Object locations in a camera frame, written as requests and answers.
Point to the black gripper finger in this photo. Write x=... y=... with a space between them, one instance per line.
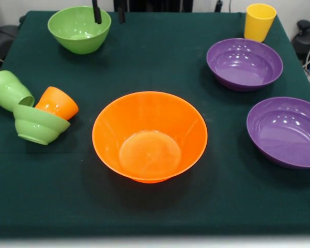
x=121 y=15
x=96 y=11

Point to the large green bowl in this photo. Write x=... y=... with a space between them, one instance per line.
x=72 y=33

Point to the orange cup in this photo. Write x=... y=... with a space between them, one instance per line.
x=59 y=103

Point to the large orange bowl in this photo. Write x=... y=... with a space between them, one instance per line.
x=149 y=116

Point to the green cup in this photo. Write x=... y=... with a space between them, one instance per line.
x=7 y=90

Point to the small green bowl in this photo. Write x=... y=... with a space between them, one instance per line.
x=38 y=126

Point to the purple bowl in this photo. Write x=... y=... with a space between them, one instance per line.
x=286 y=137
x=244 y=69

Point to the grey black machine base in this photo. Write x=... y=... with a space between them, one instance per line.
x=308 y=41
x=2 y=38

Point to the yellow cup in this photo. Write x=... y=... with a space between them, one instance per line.
x=258 y=25

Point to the dark green tablecloth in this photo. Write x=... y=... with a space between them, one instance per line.
x=155 y=206

